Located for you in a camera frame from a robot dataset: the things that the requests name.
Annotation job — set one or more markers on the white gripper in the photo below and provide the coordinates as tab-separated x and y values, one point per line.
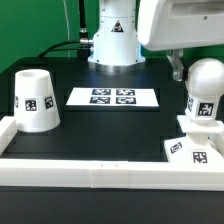
180	24

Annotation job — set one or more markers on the white lamp bulb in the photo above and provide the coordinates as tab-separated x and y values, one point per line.
205	86

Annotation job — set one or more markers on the white lamp base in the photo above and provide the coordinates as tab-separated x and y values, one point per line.
195	147

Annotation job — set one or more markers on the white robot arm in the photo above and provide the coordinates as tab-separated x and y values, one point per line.
128	26

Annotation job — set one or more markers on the white lamp shade cone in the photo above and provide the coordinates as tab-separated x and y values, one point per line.
35	107

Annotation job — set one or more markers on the white marker sheet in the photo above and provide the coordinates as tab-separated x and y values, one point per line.
112	97

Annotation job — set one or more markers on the white front fence rail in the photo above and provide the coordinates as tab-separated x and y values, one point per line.
110	174

